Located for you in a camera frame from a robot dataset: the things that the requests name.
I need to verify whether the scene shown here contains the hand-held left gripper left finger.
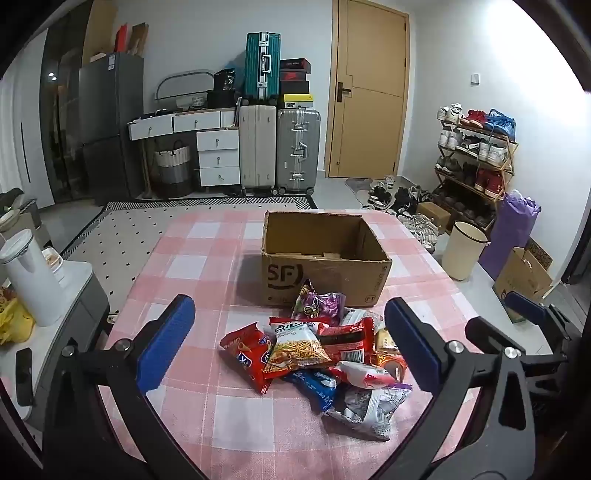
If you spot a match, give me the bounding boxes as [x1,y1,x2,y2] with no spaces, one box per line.
[41,294,211,480]

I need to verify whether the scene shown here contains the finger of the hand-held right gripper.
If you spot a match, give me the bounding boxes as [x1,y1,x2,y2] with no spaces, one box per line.
[464,318,557,370]
[505,291,580,344]

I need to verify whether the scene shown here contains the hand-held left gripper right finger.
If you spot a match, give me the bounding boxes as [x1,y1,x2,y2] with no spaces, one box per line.
[384,298,539,480]

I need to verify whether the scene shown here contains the beige cookie packet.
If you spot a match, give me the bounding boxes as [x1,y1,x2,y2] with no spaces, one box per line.
[374,327,400,356]

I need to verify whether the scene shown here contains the orange gold snack packet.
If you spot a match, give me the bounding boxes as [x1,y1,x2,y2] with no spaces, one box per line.
[369,351,409,384]

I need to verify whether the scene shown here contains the white red snack packet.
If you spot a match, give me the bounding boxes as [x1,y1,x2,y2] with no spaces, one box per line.
[332,361,400,391]

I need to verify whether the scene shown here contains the small white snack packet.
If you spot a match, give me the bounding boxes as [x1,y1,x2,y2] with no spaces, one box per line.
[344,308,384,333]

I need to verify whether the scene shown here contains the red black snack packet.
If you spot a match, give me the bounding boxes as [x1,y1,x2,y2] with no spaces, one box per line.
[318,318,376,365]

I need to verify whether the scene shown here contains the red chips bag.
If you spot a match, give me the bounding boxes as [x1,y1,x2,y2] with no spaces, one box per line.
[219,322,278,395]

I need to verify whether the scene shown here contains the purple snack packet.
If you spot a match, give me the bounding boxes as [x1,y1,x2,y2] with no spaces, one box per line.
[325,383,413,442]

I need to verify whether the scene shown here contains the purple snack bag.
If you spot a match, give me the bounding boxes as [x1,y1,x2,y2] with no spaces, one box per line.
[291,279,347,326]

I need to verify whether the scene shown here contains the blue cookie packet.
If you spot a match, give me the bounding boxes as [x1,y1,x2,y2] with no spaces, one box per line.
[283,369,338,414]

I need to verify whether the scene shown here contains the brown cardboard box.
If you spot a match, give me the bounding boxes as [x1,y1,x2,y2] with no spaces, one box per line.
[261,210,393,308]

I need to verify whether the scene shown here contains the white noodle snack bag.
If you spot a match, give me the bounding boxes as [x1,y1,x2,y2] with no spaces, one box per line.
[263,320,333,379]

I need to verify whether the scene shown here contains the open printed cardboard box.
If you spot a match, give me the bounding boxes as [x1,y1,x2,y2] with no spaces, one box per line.
[492,237,555,324]

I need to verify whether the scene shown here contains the pink checked tablecloth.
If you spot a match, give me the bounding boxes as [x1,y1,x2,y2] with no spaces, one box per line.
[99,208,522,480]

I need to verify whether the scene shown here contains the purple gift bag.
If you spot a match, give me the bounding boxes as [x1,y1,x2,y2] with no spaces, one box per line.
[478,191,541,280]

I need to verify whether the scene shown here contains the cream trash bin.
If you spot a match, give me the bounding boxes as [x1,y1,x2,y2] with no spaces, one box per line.
[442,220,490,281]

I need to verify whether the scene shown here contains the grey side cabinet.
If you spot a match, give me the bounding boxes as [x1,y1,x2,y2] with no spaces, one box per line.
[0,261,112,430]

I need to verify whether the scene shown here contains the dotted rug with striped border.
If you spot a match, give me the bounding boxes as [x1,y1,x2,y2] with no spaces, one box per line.
[62,194,319,273]

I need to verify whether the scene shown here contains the small closed cardboard box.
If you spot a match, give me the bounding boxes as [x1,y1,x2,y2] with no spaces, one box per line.
[417,202,451,232]

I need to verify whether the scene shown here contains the pile of scattered shoes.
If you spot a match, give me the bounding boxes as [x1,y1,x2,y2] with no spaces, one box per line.
[358,175,439,252]

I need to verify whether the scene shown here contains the wooden shoe rack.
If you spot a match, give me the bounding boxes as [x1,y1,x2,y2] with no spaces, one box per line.
[434,117,519,232]

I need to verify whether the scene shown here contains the small food jar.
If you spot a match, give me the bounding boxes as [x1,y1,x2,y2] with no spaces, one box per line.
[41,247,65,282]

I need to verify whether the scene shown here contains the white kettle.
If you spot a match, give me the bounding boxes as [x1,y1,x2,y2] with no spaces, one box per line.
[0,228,65,328]

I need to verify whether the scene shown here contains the black phone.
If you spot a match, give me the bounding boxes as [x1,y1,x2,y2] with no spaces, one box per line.
[15,347,34,407]

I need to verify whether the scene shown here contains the yellow plastic bag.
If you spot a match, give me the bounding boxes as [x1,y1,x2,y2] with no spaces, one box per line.
[0,295,35,344]

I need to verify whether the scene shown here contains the grey door mat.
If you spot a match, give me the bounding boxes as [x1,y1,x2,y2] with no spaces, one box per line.
[344,178,398,208]

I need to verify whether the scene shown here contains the grey white laundry basket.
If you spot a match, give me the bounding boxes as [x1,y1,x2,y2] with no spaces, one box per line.
[152,138,192,199]

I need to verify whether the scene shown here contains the white drawer desk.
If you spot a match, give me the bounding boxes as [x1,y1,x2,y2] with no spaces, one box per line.
[128,107,241,188]

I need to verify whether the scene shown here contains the rows of assorted sneakers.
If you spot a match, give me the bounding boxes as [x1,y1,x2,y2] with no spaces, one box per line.
[436,102,517,217]

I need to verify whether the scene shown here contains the beige suitcase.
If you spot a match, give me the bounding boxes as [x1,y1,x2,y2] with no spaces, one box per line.
[238,104,278,195]

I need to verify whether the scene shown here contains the wooden door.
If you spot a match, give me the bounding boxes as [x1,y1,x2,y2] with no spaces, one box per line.
[323,0,411,178]

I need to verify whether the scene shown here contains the grey refrigerator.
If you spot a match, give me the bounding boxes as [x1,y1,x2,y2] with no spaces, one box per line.
[78,52,145,206]

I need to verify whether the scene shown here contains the silver suitcase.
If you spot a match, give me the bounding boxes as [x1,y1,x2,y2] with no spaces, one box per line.
[276,107,321,195]

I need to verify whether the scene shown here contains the white wardrobe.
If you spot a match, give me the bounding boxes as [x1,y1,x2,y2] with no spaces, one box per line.
[0,41,55,208]

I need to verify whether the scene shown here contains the black storage box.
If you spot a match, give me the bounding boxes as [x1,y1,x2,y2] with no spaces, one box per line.
[208,90,241,109]

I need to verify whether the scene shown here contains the dark glass cabinet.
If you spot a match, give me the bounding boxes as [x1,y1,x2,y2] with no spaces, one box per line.
[39,0,93,204]

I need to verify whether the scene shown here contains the black gift bag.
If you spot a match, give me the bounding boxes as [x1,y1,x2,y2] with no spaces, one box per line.
[212,68,237,93]

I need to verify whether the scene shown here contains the teal suitcase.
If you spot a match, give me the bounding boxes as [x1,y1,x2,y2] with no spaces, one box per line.
[244,31,283,104]

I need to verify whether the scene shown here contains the brown paper bag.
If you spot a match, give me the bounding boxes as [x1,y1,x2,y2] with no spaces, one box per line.
[130,23,149,56]

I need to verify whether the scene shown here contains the large flat cardboard box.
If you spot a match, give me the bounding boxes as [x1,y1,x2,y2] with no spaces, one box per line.
[83,0,116,63]

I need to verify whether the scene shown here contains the arched grey frame mirror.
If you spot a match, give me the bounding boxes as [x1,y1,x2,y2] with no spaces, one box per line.
[154,70,215,114]

